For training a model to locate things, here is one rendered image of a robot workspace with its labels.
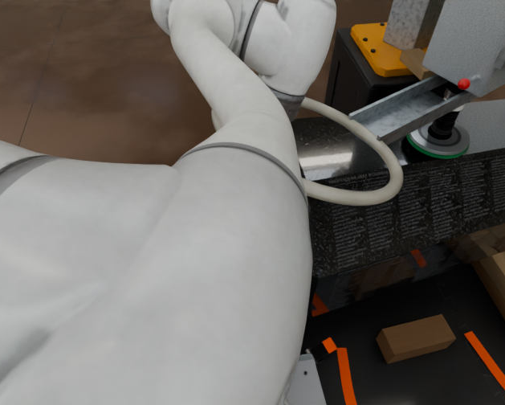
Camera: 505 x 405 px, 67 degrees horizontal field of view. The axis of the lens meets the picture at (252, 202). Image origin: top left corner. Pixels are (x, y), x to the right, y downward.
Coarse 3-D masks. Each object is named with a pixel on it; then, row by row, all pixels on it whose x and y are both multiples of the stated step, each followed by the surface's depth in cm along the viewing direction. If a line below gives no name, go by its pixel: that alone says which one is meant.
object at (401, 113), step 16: (432, 80) 122; (400, 96) 117; (416, 96) 122; (432, 96) 122; (464, 96) 117; (352, 112) 109; (368, 112) 112; (384, 112) 117; (400, 112) 117; (416, 112) 117; (432, 112) 111; (368, 128) 112; (384, 128) 112; (400, 128) 106; (416, 128) 112; (368, 144) 108
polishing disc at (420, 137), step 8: (424, 128) 142; (456, 128) 142; (464, 128) 142; (416, 136) 139; (424, 136) 139; (456, 136) 139; (464, 136) 139; (416, 144) 138; (424, 144) 136; (432, 144) 136; (440, 144) 136; (448, 144) 136; (456, 144) 136; (464, 144) 136; (432, 152) 135; (440, 152) 134; (448, 152) 134; (456, 152) 134
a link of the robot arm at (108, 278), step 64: (0, 192) 15; (64, 192) 15; (128, 192) 16; (192, 192) 18; (256, 192) 19; (0, 256) 13; (64, 256) 13; (128, 256) 14; (192, 256) 14; (256, 256) 16; (0, 320) 12; (64, 320) 12; (128, 320) 12; (192, 320) 12; (256, 320) 14; (0, 384) 12; (64, 384) 11; (128, 384) 11; (192, 384) 11; (256, 384) 13
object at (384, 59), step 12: (360, 24) 220; (372, 24) 220; (384, 24) 219; (360, 36) 211; (372, 36) 211; (360, 48) 208; (372, 48) 203; (384, 48) 203; (396, 48) 203; (372, 60) 197; (384, 60) 195; (396, 60) 195; (384, 72) 191; (396, 72) 191; (408, 72) 192
